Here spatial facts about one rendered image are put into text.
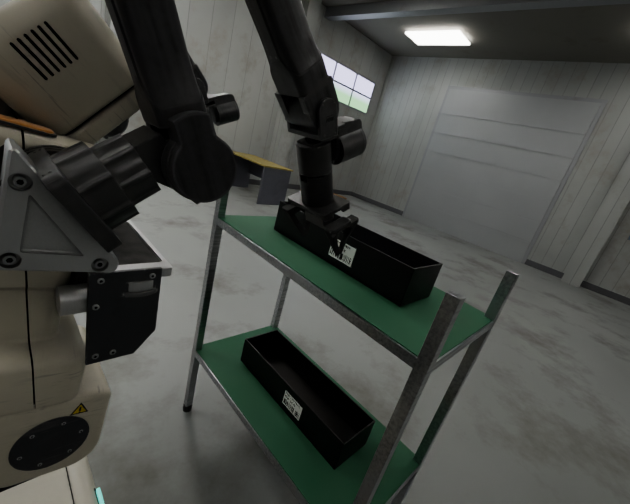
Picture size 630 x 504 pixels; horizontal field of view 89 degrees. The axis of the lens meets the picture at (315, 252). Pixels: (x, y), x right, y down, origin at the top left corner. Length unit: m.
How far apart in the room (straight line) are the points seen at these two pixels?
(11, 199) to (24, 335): 0.32
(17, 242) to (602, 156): 8.21
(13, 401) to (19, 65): 0.45
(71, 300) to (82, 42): 0.33
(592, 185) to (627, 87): 1.73
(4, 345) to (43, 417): 0.13
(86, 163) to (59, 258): 0.10
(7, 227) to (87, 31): 0.25
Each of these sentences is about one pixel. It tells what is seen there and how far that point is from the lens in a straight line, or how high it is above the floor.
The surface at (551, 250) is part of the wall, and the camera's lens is 8.21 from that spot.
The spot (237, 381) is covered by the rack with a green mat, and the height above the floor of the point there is 0.35.
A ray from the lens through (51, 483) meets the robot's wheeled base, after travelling 1.27.
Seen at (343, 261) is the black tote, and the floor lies 0.98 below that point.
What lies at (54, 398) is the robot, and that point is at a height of 0.82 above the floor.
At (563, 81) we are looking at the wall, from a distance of 8.67.
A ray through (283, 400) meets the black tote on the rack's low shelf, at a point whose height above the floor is 0.39.
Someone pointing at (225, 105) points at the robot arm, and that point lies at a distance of 0.91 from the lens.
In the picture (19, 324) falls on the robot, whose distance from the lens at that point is 0.65.
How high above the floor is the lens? 1.30
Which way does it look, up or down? 19 degrees down
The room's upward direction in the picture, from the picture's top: 16 degrees clockwise
